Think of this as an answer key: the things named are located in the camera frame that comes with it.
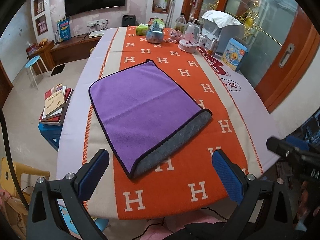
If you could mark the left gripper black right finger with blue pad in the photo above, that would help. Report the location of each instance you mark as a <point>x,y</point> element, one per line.
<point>263,208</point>

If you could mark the orange H-pattern tablecloth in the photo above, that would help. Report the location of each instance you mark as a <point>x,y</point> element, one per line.
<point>186,181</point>

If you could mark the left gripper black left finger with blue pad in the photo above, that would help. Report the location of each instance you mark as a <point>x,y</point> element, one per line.
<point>45,220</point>

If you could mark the green tissue pack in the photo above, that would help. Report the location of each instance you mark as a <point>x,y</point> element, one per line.
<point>142,29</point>

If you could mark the pink glass dome ornament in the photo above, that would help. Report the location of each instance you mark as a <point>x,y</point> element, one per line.
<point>188,42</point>

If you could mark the stack of books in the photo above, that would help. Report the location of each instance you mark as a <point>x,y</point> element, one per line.
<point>56,101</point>

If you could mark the white water dispenser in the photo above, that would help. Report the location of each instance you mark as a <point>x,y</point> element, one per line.
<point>221,26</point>

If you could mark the sliding glass door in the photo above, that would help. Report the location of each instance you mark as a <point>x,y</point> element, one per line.
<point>281,38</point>

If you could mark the pink pig figurine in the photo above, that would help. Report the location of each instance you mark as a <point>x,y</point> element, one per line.
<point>174,36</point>

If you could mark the black speaker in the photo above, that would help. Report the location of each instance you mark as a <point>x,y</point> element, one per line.
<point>128,20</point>

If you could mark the black floor scale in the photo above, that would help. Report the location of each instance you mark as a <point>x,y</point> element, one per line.
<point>58,69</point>

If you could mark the white set-top box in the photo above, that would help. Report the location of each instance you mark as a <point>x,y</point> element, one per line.
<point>98,33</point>

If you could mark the blue plastic stool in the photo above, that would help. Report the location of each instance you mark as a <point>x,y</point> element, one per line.
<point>51,134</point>

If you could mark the white pill bottle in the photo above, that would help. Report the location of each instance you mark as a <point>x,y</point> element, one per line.
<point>202,41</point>

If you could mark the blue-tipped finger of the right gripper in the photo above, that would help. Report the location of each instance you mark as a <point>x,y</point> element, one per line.
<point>301,156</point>

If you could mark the blue snow globe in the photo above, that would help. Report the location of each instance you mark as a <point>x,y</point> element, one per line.
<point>154,34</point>

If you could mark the clear plastic bottle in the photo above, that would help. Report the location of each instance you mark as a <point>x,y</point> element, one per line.
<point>180,23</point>

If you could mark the blue children's book box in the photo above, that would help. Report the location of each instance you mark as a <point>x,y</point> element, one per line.
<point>235,51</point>

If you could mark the blue upright box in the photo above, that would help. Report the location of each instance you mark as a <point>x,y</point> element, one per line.
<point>63,30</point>

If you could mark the purple and grey towel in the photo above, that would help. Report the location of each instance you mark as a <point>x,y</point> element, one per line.
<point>145,116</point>

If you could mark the wooden TV cabinet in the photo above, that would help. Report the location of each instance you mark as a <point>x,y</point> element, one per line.
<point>77,48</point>

